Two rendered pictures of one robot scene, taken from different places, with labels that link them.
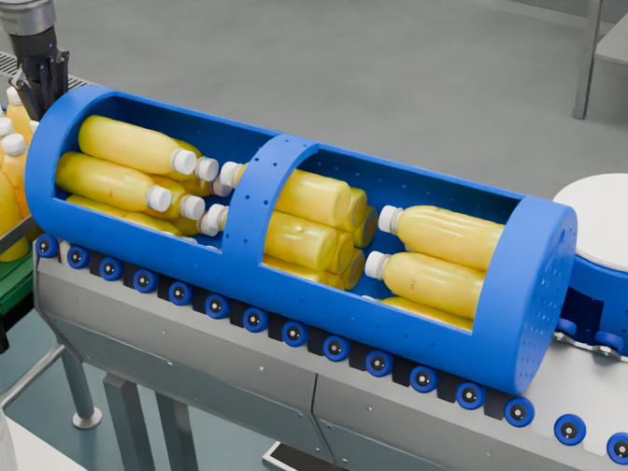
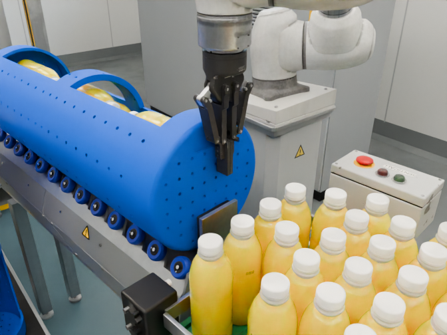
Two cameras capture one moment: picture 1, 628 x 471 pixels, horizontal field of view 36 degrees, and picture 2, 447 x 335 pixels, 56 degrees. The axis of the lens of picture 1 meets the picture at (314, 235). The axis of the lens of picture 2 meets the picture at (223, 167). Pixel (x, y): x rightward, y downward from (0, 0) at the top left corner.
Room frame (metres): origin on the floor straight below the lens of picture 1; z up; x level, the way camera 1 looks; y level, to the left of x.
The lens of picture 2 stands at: (2.17, 0.62, 1.52)
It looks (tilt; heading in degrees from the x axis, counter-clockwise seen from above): 28 degrees down; 194
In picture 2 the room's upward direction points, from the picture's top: straight up
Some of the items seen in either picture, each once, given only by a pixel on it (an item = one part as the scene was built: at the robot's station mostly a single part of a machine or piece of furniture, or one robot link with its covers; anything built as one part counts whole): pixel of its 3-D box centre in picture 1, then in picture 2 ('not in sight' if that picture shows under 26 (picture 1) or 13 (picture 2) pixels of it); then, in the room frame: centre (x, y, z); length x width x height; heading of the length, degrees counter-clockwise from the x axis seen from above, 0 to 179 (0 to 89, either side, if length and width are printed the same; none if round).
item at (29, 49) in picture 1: (35, 51); (224, 75); (1.47, 0.45, 1.32); 0.08 x 0.07 x 0.09; 149
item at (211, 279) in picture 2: not in sight; (211, 294); (1.67, 0.47, 1.00); 0.07 x 0.07 x 0.20
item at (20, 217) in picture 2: not in sight; (32, 262); (1.01, -0.50, 0.31); 0.06 x 0.06 x 0.63; 59
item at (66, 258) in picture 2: not in sight; (63, 247); (0.89, -0.43, 0.31); 0.06 x 0.06 x 0.63; 59
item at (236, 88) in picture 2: (39, 91); (229, 110); (1.46, 0.45, 1.25); 0.04 x 0.01 x 0.11; 59
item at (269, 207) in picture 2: (13, 143); (270, 207); (1.54, 0.55, 1.10); 0.04 x 0.04 x 0.02
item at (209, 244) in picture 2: not in sight; (210, 244); (1.67, 0.47, 1.10); 0.04 x 0.04 x 0.02
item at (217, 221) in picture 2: not in sight; (216, 232); (1.49, 0.43, 0.99); 0.10 x 0.02 x 0.12; 149
